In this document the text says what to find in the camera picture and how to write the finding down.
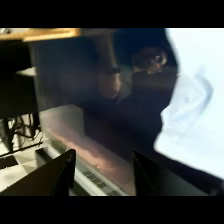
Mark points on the white garment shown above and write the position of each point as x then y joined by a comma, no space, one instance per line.
196,100

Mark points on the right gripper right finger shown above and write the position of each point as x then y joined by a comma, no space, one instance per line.
150,181

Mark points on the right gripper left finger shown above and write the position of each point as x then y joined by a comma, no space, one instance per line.
53,180

